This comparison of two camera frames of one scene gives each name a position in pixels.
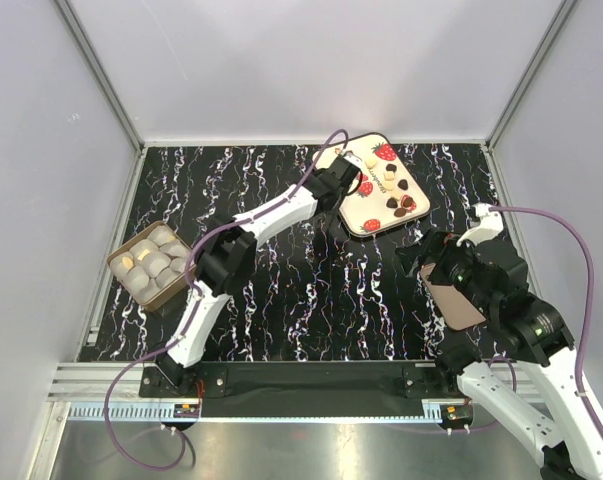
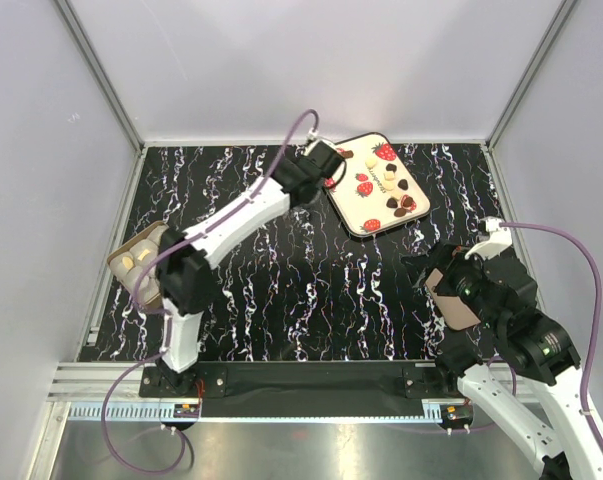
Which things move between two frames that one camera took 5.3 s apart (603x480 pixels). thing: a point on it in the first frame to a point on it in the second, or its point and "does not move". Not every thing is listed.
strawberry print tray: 388,197 does not move
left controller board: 186,411 does not move
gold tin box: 151,264 does not move
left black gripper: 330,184 to 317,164
